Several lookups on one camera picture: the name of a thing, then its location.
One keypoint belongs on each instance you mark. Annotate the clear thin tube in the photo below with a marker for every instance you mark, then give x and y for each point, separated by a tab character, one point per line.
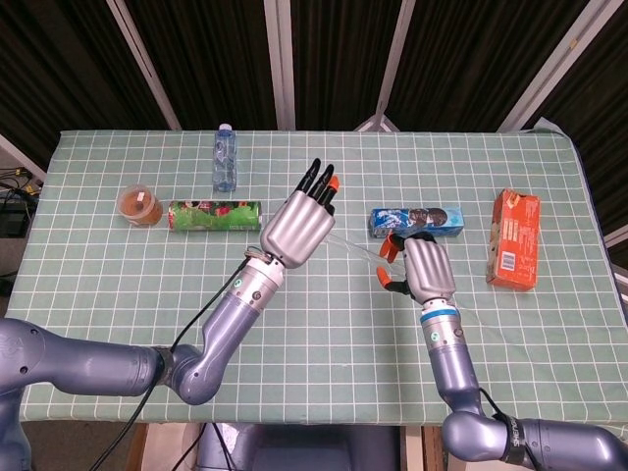
358	247

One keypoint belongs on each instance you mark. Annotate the brown wooden table leg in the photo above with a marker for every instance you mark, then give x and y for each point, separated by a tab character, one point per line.
433	449
142	449

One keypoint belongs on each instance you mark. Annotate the white metal frame post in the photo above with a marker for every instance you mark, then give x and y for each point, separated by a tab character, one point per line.
147	68
544	64
395	54
280	64

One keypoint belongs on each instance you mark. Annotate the green chip can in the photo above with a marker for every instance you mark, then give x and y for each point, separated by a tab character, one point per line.
216	216

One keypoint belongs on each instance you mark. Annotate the orange carton box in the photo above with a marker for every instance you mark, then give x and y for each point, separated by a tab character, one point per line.
515	240

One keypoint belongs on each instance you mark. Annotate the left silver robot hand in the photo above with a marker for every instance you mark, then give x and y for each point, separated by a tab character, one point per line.
297	230

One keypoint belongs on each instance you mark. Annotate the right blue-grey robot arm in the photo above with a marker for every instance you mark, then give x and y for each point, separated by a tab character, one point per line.
451	363

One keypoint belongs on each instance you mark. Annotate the clear plastic water bottle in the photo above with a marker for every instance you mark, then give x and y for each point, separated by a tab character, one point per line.
225	162

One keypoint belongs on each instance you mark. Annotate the green checkered tablecloth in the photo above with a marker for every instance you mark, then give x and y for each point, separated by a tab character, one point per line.
333	343

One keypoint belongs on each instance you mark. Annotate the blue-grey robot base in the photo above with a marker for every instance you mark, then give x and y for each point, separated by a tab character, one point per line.
319	451

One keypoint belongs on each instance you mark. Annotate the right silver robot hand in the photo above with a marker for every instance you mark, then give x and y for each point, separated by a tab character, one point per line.
429	270

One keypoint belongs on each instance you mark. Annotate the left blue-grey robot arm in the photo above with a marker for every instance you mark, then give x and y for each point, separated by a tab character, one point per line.
235	314

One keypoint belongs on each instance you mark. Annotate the blue cookie box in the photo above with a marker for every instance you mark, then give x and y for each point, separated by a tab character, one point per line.
417	222

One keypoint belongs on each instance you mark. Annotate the clear jar of rubber bands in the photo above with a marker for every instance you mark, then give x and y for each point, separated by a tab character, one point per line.
140	206

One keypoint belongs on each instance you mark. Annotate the white metal frame bar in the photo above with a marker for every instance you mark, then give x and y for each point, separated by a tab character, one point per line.
22	157

